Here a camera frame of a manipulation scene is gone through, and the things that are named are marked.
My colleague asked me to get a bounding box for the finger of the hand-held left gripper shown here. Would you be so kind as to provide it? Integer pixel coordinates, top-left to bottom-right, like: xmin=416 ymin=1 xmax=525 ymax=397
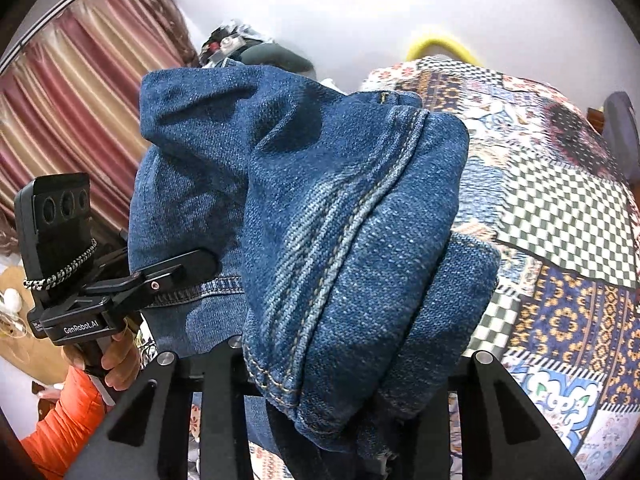
xmin=82 ymin=248 xmax=219 ymax=312

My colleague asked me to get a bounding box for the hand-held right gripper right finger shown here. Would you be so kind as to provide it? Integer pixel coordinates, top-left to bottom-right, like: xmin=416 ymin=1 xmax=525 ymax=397
xmin=395 ymin=350 xmax=586 ymax=480

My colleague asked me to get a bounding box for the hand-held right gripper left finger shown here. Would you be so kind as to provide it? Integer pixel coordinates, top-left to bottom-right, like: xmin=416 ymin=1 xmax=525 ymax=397
xmin=65 ymin=335 xmax=251 ymax=480

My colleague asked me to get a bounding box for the blue denim jacket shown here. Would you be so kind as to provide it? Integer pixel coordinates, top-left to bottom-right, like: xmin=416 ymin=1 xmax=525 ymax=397
xmin=127 ymin=62 xmax=502 ymax=480

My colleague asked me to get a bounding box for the person's orange sleeved left forearm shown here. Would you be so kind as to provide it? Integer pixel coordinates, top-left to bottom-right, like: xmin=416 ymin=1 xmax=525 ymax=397
xmin=19 ymin=366 xmax=122 ymax=480

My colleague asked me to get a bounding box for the pile of clothes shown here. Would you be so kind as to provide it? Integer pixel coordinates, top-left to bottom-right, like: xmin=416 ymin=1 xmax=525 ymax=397
xmin=199 ymin=19 xmax=316 ymax=77

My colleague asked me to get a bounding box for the person's left hand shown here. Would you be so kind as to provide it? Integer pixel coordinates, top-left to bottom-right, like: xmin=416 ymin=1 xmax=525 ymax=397
xmin=61 ymin=305 xmax=145 ymax=392

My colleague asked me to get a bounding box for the small white round object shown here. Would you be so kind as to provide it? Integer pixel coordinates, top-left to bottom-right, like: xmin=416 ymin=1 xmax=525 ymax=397
xmin=0 ymin=287 xmax=24 ymax=313

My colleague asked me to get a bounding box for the striped red beige curtain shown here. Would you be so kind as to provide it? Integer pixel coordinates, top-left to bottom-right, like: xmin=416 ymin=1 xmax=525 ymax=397
xmin=0 ymin=0 xmax=201 ymax=243

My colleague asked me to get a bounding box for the patchwork printed bedspread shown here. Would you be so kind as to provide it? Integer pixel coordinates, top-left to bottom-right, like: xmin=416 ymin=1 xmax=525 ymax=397
xmin=187 ymin=55 xmax=640 ymax=480

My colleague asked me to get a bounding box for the yellow curved object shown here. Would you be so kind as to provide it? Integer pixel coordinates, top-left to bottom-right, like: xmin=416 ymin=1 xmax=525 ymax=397
xmin=406 ymin=32 xmax=488 ymax=67

